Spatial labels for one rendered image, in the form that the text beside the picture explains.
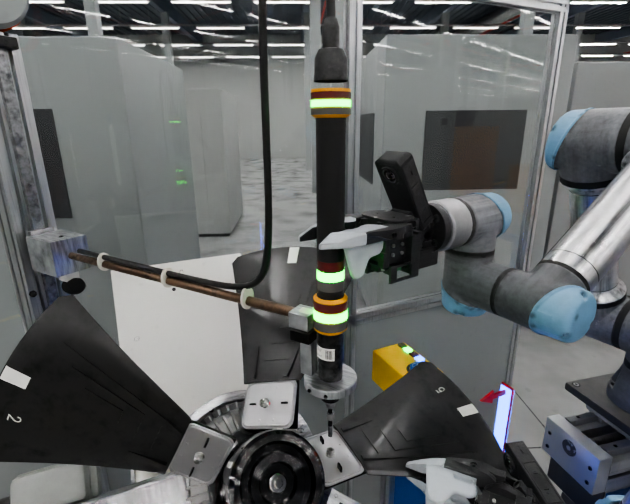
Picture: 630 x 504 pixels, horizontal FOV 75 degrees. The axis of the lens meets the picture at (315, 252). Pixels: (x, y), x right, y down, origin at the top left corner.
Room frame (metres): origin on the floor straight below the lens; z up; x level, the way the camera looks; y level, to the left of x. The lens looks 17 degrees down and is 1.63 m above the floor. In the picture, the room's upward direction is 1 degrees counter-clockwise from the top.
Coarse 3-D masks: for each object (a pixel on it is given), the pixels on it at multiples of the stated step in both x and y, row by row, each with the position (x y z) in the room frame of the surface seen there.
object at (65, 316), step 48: (48, 336) 0.44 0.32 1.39; (96, 336) 0.44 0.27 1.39; (0, 384) 0.42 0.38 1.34; (48, 384) 0.42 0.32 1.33; (96, 384) 0.43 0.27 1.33; (144, 384) 0.43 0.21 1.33; (0, 432) 0.41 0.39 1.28; (48, 432) 0.42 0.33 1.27; (96, 432) 0.42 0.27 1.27; (144, 432) 0.42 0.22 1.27
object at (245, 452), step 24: (240, 432) 0.49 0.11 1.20; (264, 432) 0.42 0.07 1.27; (288, 432) 0.42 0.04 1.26; (240, 456) 0.39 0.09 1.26; (264, 456) 0.40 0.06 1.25; (288, 456) 0.41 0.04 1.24; (312, 456) 0.41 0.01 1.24; (216, 480) 0.44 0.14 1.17; (240, 480) 0.38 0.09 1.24; (264, 480) 0.39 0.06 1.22; (288, 480) 0.39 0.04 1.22; (312, 480) 0.40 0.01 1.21
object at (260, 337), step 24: (240, 264) 0.68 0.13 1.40; (288, 264) 0.65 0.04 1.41; (312, 264) 0.64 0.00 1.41; (264, 288) 0.63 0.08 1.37; (288, 288) 0.61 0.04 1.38; (312, 288) 0.60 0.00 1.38; (240, 312) 0.62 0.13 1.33; (264, 312) 0.60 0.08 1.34; (264, 336) 0.57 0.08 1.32; (288, 336) 0.55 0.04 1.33; (264, 360) 0.54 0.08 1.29; (288, 360) 0.52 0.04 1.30
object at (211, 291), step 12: (72, 252) 0.76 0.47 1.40; (96, 264) 0.71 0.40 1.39; (108, 264) 0.69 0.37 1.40; (120, 264) 0.68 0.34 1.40; (144, 276) 0.64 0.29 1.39; (156, 276) 0.63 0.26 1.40; (192, 288) 0.58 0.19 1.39; (204, 288) 0.57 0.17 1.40; (216, 288) 0.57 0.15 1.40; (228, 300) 0.55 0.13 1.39; (252, 300) 0.53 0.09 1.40; (264, 300) 0.52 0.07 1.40; (276, 312) 0.50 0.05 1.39
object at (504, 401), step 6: (510, 390) 0.60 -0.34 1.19; (504, 396) 0.61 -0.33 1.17; (510, 396) 0.60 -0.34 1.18; (498, 402) 0.62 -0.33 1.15; (504, 402) 0.61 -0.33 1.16; (498, 408) 0.62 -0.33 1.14; (504, 408) 0.61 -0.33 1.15; (498, 414) 0.62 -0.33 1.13; (504, 414) 0.61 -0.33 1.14; (498, 420) 0.61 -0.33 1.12; (504, 420) 0.60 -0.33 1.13; (498, 426) 0.61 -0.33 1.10; (504, 426) 0.60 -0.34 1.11; (498, 432) 0.61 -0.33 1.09; (504, 432) 0.60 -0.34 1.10; (498, 438) 0.61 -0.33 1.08
